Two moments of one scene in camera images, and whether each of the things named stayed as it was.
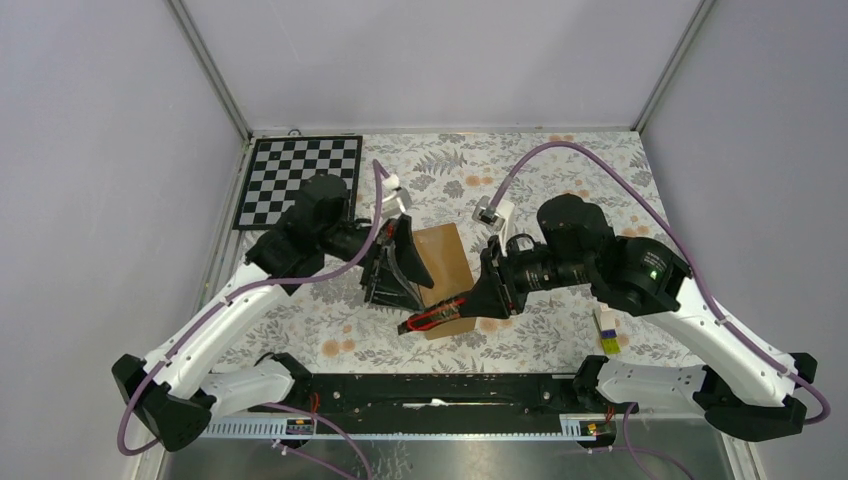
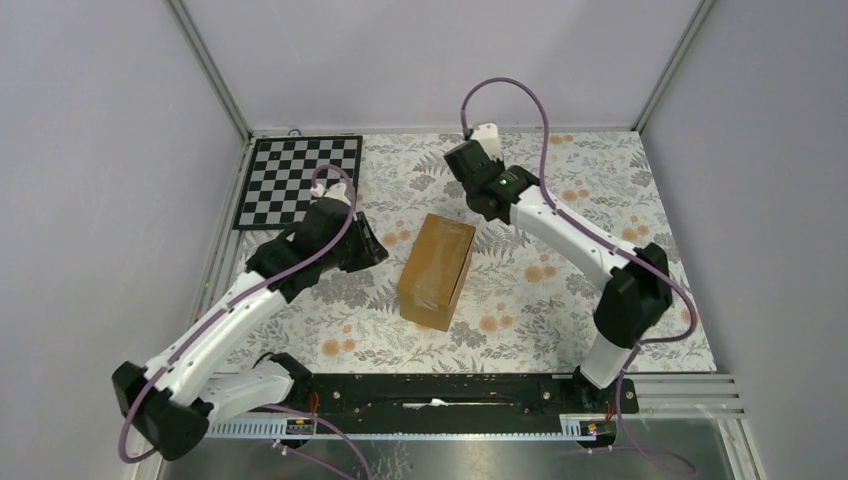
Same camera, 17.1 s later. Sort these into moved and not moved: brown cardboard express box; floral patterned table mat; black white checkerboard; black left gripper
Moved: brown cardboard express box; black left gripper
Not moved: black white checkerboard; floral patterned table mat
